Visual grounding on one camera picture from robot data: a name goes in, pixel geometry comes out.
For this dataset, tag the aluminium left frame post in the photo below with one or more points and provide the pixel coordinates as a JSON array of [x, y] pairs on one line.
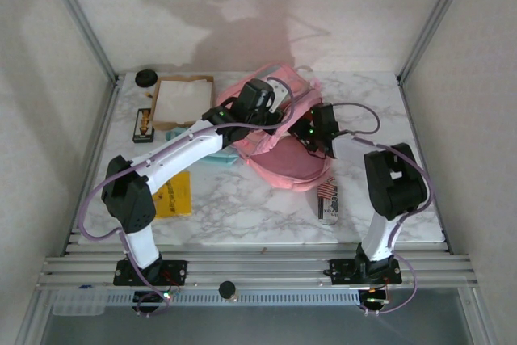
[[81, 22]]

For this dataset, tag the aluminium front rail bed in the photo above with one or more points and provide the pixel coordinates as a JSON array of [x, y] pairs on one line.
[[262, 268]]

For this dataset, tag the white paper sheet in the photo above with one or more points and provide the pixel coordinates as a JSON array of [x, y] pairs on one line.
[[182, 100]]

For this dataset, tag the aluminium rail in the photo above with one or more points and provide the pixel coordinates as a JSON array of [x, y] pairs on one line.
[[93, 159], [411, 106]]

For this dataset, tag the black round rubber cap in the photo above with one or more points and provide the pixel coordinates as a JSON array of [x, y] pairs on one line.
[[146, 78]]

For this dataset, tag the brown cardboard box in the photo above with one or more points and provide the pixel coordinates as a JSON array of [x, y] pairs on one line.
[[173, 126]]

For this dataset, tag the red white striped can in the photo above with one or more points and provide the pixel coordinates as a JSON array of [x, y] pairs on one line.
[[329, 207]]

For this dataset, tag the black round knob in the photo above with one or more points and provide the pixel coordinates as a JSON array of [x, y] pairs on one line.
[[227, 289]]

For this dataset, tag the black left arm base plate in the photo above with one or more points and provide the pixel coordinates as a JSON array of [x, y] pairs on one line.
[[177, 270]]

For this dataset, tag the aluminium right side rail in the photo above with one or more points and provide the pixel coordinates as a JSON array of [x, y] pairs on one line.
[[411, 106]]

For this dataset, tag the aluminium frame post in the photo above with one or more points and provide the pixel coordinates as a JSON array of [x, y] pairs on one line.
[[81, 22], [436, 18]]

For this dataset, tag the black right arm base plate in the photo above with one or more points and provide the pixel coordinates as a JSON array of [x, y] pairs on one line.
[[341, 272]]

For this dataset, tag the aluminium right frame post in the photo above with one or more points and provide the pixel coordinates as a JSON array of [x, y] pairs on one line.
[[436, 18]]

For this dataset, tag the yellow book with black text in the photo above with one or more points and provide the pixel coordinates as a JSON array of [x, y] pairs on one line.
[[177, 199]]

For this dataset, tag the pink school backpack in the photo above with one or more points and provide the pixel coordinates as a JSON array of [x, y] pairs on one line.
[[291, 167]]

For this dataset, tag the small circuit board with LED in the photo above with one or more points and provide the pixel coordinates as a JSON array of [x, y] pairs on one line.
[[376, 298], [170, 295]]

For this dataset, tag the grey metal panel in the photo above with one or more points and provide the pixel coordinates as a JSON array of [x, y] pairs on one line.
[[258, 326]]

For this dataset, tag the aluminium left side rail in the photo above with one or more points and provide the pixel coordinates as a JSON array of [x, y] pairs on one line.
[[93, 159]]

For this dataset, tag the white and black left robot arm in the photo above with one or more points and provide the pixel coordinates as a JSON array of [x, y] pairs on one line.
[[182, 151]]

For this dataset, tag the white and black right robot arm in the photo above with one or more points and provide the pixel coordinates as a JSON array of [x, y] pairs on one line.
[[396, 183]]

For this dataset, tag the black pack with gold print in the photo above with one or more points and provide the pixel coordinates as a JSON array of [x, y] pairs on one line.
[[144, 135]]

